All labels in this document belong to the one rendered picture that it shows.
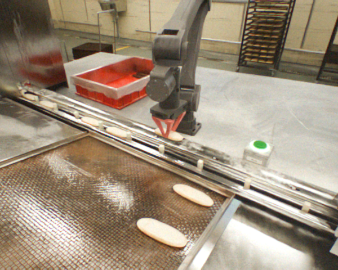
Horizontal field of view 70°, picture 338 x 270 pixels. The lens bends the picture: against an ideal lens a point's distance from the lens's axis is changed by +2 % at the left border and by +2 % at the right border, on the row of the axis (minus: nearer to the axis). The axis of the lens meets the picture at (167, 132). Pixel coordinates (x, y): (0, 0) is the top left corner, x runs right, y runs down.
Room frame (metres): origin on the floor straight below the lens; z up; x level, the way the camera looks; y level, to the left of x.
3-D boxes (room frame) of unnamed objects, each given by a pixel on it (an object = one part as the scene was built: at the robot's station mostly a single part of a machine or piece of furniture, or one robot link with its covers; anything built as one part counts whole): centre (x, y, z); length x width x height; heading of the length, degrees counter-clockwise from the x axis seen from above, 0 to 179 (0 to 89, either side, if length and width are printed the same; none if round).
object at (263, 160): (0.58, -0.27, 0.84); 0.08 x 0.08 x 0.11; 56
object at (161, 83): (0.57, 0.00, 1.13); 0.11 x 0.09 x 0.12; 164
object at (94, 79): (1.24, 0.21, 0.88); 0.49 x 0.34 x 0.10; 145
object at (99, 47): (4.29, 1.27, 0.46); 0.66 x 0.60 x 0.93; 73
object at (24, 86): (1.06, 0.66, 0.90); 0.06 x 0.01 x 0.06; 146
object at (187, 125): (0.82, -0.07, 0.86); 0.12 x 0.09 x 0.08; 62
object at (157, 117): (0.60, 0.00, 0.97); 0.07 x 0.07 x 0.09; 56
